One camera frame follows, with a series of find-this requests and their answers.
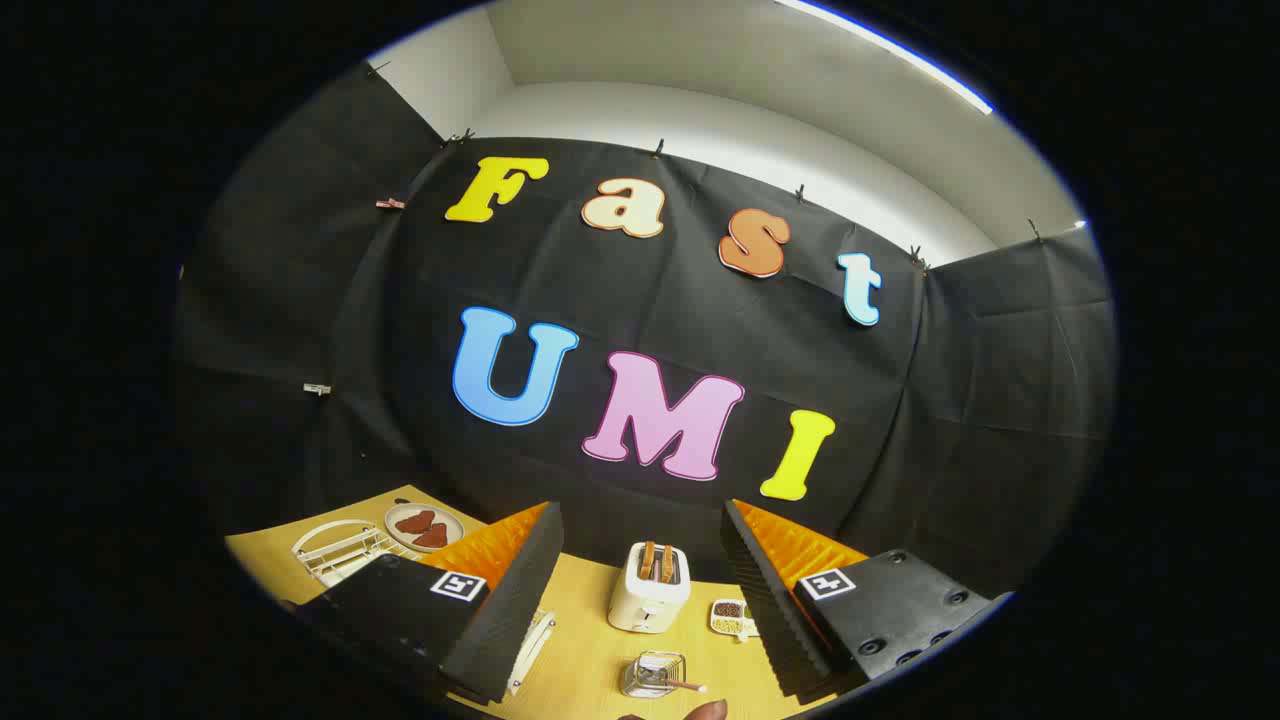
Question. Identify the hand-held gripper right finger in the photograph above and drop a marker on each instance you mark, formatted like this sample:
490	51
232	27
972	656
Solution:
765	590

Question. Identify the small grey oval plate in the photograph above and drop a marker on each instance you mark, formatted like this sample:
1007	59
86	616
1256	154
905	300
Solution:
450	520

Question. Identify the white divided snack dish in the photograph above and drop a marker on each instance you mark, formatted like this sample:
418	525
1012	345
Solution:
728	615

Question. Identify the white toaster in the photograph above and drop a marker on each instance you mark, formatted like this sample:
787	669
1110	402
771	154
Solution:
645	605

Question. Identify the brown meat piece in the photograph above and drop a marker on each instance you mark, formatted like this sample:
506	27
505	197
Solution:
413	521
432	537

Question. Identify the row of black clips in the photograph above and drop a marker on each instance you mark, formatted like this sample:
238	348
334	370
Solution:
658	149

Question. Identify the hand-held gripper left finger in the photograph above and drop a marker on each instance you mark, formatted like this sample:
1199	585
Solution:
505	600

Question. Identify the brown toast slice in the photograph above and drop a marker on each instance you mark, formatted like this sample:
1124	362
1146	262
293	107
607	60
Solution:
648	560
666	563

